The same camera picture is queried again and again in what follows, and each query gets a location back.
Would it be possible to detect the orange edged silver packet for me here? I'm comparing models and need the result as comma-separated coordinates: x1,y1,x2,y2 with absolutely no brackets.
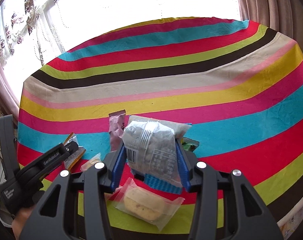
64,146,86,171

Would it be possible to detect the white pastry packet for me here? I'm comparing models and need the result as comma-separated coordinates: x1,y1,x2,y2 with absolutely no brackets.
80,153,101,172
114,178,184,231

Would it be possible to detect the green yellow snack packet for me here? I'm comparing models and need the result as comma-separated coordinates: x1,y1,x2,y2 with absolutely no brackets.
181,137,200,152

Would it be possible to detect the blue white snack bag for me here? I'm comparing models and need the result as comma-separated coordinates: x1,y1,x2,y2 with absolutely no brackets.
122,115,191,194

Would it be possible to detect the white purple storage box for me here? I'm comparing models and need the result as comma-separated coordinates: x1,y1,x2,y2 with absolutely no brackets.
277,197,303,240

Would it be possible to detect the person's left hand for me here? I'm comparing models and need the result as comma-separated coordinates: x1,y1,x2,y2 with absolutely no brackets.
12,206,35,240

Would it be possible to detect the colourful striped tablecloth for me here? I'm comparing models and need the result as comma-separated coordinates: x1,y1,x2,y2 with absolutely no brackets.
18,17,303,220

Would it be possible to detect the floral lace sheer curtain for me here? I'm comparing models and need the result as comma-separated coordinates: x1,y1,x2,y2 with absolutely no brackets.
0,0,60,66

